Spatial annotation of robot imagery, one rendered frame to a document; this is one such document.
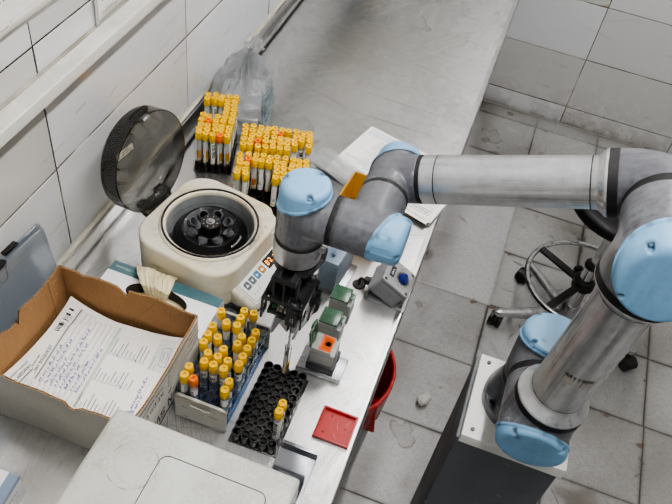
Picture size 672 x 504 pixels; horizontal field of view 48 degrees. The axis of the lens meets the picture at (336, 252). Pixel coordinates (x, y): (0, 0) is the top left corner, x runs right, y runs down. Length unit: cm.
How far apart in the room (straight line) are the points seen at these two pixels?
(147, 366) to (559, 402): 71
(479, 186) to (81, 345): 78
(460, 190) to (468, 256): 191
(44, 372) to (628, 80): 295
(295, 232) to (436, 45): 146
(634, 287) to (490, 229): 222
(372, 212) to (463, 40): 151
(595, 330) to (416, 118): 117
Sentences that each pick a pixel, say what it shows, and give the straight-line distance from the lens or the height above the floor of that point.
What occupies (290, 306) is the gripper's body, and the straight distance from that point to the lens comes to 117.
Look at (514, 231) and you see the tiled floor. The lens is 318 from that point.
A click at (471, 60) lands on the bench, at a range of 241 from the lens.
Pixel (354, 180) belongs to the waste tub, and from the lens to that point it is 175.
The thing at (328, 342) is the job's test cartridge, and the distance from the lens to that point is 143.
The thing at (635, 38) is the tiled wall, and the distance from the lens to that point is 363.
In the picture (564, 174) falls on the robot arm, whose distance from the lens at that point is 107.
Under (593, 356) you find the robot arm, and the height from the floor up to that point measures 130.
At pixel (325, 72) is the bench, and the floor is 88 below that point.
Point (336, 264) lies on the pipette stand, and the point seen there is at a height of 97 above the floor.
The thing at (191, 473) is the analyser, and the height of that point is 117.
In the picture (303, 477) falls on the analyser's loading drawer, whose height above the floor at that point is 95.
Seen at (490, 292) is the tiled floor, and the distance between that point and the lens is 291.
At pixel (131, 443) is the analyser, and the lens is 106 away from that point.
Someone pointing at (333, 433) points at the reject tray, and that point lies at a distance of 141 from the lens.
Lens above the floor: 210
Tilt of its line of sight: 47 degrees down
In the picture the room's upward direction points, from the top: 10 degrees clockwise
